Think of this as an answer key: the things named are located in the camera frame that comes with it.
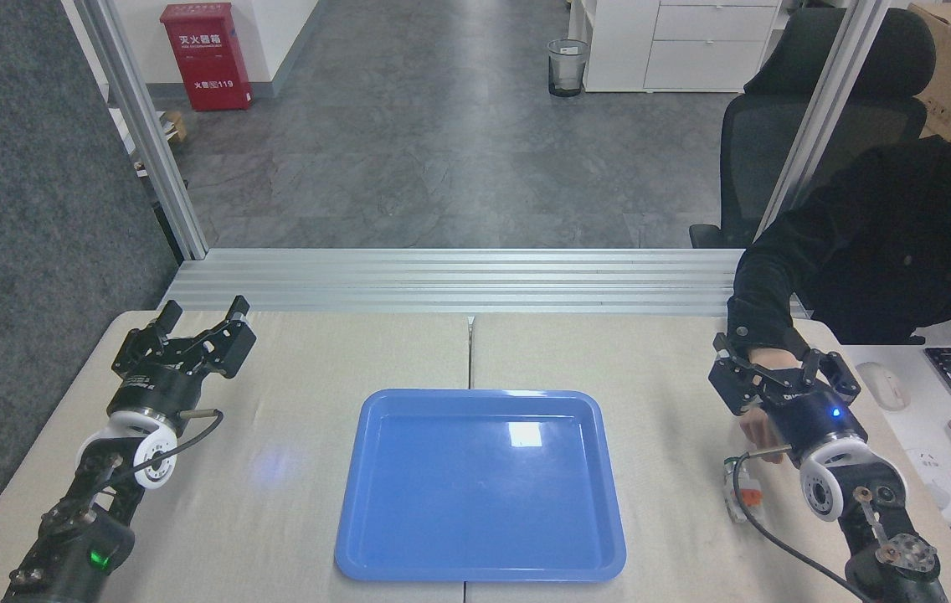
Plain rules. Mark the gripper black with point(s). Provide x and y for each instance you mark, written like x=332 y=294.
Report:
x=814 y=419
x=157 y=392

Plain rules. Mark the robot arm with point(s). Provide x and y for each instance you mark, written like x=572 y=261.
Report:
x=78 y=536
x=869 y=502

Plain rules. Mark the blue plastic tray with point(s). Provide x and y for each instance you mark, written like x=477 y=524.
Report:
x=480 y=486

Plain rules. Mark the person's right hand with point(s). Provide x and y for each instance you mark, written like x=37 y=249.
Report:
x=758 y=431

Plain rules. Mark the white computer mouse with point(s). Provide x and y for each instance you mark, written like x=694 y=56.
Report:
x=882 y=385

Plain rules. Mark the person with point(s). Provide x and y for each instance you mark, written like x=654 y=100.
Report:
x=877 y=243

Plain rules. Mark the dark grey partition panel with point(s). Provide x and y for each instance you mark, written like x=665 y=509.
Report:
x=32 y=251

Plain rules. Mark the white power strip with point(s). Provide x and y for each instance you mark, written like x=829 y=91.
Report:
x=944 y=490

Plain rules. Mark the small cardboard box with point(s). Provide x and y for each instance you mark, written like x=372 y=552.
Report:
x=175 y=126

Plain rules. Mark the black office chair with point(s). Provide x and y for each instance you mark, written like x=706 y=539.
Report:
x=777 y=142

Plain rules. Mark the red fire extinguisher box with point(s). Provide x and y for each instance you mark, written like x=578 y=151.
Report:
x=206 y=59

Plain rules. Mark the white drawer cabinet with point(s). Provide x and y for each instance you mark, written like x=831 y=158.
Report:
x=693 y=46

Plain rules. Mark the grey mesh trash can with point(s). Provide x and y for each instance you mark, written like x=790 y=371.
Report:
x=568 y=67

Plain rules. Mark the white orange switch part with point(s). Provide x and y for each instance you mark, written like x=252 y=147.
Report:
x=742 y=498

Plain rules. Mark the silver aluminium post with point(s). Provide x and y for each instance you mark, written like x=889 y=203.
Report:
x=145 y=126
x=827 y=109

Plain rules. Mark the silver aluminium rail platform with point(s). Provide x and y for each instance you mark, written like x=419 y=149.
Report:
x=459 y=280

